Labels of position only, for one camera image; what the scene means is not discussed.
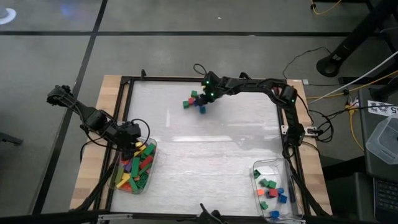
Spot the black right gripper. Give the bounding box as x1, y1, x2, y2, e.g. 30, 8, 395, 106
195, 83, 226, 107

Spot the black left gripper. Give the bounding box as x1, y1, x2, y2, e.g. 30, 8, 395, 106
115, 123, 141, 159

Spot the yellow brick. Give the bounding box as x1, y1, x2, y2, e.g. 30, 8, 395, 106
134, 142, 147, 157

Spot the red long block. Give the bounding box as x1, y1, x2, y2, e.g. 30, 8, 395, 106
139, 156, 154, 170

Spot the green brick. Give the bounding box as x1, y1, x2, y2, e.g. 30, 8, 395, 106
136, 173, 150, 189

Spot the clear plastic bin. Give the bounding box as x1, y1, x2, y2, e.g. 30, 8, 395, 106
248, 157, 304, 223
107, 136, 158, 195

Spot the black bulky object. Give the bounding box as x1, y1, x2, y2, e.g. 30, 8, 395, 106
198, 203, 224, 224

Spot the dark grey stand foot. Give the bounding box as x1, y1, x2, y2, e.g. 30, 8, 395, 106
0, 132, 24, 146

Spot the black stand base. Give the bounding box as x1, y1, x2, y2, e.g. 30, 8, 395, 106
316, 0, 398, 78

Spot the white printed label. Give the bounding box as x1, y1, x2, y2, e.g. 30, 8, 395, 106
368, 100, 398, 118

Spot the dark side cabinet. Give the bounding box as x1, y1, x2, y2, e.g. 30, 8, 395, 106
322, 88, 398, 224

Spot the white round floor disc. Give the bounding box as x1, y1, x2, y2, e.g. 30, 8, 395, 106
0, 7, 17, 25

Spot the clear plastic tub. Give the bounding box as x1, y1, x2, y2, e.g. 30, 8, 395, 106
365, 114, 398, 165

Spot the black keyboard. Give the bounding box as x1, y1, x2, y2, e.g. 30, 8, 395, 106
373, 177, 398, 223

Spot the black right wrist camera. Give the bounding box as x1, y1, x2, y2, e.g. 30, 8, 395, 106
201, 71, 219, 88

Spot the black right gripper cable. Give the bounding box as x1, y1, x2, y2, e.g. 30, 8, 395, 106
193, 63, 208, 77

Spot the black left base cable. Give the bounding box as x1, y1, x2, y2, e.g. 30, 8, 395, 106
80, 136, 106, 163

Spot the black floor cable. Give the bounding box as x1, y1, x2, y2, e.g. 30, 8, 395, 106
282, 46, 343, 86

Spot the yellow floor cable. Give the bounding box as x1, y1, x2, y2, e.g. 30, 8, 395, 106
310, 0, 343, 16

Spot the white cable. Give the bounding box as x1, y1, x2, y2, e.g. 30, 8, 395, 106
307, 51, 398, 103

